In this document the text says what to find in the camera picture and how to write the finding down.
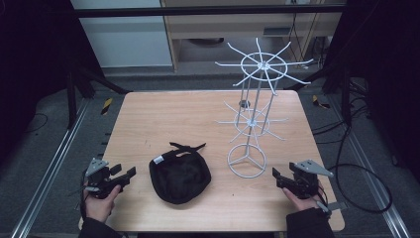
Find grey cable plug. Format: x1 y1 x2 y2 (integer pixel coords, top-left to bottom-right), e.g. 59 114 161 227
316 199 349 218

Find yellow black tape marker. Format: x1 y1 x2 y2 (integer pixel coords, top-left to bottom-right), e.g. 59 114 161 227
311 94 331 110
100 97 114 116

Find person's right hand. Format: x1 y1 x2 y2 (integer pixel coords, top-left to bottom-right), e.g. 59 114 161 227
281 186 324 213

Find black metal stand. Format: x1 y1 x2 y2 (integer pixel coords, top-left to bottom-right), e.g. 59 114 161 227
64 60 131 130
290 63 353 127

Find hanging black cables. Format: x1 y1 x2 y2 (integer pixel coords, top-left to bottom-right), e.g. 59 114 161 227
286 12 333 68

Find wooden shelf unit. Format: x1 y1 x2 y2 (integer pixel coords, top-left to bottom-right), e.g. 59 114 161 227
160 0 346 72

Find person's left hand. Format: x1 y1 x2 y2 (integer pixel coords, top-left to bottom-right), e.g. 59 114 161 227
83 183 122 224

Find aluminium floor rail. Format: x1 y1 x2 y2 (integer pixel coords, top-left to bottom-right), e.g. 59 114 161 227
326 95 412 238
10 98 91 238

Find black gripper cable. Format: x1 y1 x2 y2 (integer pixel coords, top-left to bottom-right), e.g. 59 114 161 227
321 125 394 215

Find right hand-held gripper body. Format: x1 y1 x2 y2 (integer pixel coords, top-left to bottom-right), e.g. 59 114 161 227
284 159 335 200

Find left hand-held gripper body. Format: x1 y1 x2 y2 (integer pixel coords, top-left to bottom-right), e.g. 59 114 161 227
84 158 125 199

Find black hat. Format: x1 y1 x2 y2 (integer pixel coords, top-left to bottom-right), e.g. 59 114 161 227
148 141 212 205

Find black floor cable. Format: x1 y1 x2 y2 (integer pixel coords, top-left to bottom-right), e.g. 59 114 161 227
24 112 50 134

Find white wire display rack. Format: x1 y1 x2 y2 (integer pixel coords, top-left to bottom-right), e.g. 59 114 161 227
214 37 315 179

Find dark curtain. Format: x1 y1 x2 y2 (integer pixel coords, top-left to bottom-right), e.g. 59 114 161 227
325 0 420 184
0 0 104 163

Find black horizontal bar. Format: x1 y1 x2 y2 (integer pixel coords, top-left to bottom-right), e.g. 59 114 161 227
73 4 347 19

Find white cabinet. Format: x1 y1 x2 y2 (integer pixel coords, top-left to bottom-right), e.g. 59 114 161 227
69 0 173 69

